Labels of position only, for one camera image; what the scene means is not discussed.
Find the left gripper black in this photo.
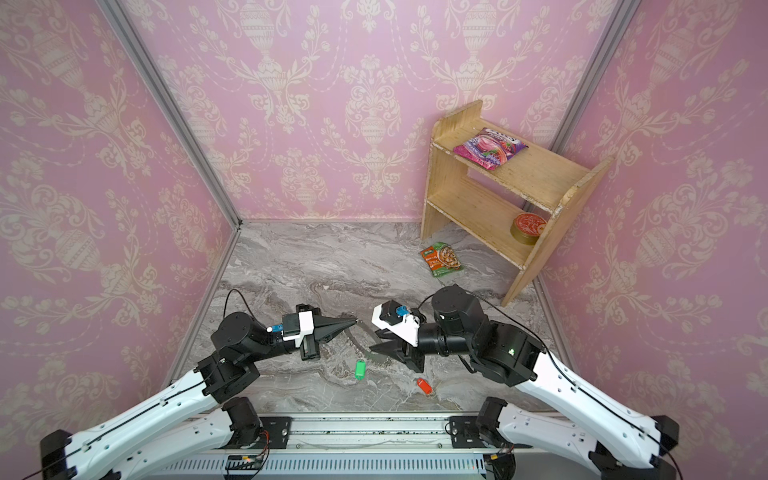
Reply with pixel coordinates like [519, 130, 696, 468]
[246, 304, 356, 365]

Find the green key tag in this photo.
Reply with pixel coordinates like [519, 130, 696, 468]
[354, 360, 366, 380]

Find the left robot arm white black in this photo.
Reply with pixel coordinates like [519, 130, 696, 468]
[37, 305, 357, 479]

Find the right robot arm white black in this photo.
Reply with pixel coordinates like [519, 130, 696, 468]
[371, 285, 683, 479]

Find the red key tag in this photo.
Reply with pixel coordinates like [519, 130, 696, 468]
[416, 378, 433, 395]

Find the green orange snack packet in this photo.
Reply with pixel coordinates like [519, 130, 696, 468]
[420, 242, 463, 278]

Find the red round tin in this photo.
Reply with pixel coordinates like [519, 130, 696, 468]
[510, 212, 547, 245]

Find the wooden shelf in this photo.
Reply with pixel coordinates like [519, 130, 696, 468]
[421, 100, 615, 304]

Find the pink snack bag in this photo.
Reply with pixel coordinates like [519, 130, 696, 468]
[453, 128, 527, 171]

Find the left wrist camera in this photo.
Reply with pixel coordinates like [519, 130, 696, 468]
[266, 304, 321, 349]

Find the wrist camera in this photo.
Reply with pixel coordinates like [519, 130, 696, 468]
[371, 300, 422, 347]
[266, 304, 321, 349]

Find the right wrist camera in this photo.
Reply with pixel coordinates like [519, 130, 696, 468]
[371, 300, 422, 347]

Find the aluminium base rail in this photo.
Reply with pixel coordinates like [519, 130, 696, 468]
[143, 410, 625, 480]

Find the aluminium corner post left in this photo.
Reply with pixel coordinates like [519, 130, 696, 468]
[96, 0, 242, 230]

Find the aluminium corner post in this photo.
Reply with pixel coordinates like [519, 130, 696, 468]
[551, 0, 642, 155]
[96, 0, 242, 230]

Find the aluminium corner post right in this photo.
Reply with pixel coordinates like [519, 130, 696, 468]
[551, 0, 642, 155]

